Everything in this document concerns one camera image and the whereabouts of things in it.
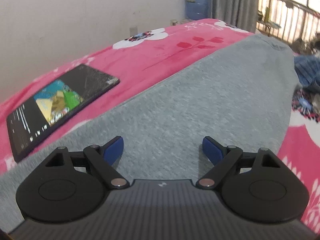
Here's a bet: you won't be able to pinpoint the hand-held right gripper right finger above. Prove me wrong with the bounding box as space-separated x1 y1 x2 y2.
196 136 282 188

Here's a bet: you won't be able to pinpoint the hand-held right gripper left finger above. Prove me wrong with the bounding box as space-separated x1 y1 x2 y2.
45 136 130 188

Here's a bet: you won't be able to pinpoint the grey sweatshirt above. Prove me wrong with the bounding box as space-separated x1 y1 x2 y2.
0 34 302 240

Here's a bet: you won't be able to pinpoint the black tablet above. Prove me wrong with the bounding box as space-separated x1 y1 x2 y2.
6 64 120 163

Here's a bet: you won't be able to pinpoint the pink floral blanket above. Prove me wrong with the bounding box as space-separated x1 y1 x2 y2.
0 18 320 235

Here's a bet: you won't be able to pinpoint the blue jeans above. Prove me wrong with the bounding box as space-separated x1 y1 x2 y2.
294 55 320 94

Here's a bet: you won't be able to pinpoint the balcony table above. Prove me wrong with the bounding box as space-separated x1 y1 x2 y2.
257 17 284 34

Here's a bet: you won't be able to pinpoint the blue water jug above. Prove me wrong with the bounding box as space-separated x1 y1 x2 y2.
185 0 209 20

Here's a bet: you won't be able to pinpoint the grey curtain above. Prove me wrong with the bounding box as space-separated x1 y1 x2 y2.
212 0 259 33

